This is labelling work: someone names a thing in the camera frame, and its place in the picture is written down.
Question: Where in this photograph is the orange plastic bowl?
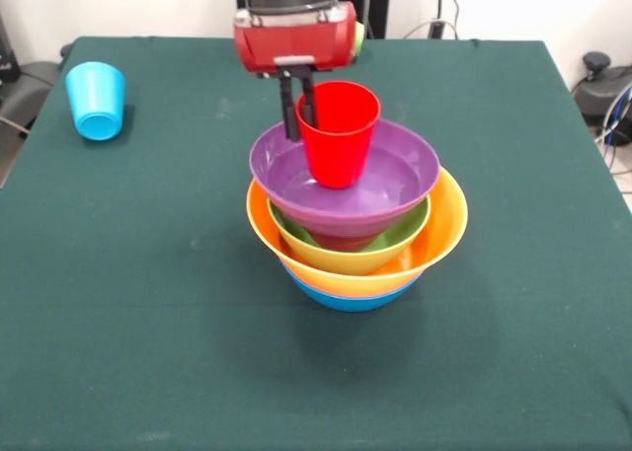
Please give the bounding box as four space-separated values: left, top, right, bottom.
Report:
246 167 470 298

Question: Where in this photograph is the green plastic bowl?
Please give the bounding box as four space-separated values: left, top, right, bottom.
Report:
267 193 433 277

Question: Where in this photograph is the dark green tablecloth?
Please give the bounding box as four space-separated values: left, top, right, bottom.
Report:
0 36 632 451

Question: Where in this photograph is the red plastic cup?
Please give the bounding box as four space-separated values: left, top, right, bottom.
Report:
295 80 382 190

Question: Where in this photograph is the blue plastic cup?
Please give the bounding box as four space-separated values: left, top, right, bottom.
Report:
65 61 127 142

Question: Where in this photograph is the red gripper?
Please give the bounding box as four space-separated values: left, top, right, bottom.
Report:
232 0 358 143

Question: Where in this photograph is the purple plastic bowl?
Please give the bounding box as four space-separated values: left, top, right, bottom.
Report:
248 118 441 239

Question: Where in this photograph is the magenta plastic bowl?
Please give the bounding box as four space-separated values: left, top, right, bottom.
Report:
308 223 387 253

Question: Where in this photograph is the tangle of cables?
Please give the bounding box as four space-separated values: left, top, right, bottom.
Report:
594 88 632 176

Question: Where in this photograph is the blue plastic bowl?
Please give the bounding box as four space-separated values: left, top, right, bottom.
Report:
283 265 426 314

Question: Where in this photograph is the green plastic cup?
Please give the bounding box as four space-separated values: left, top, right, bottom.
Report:
353 20 366 65

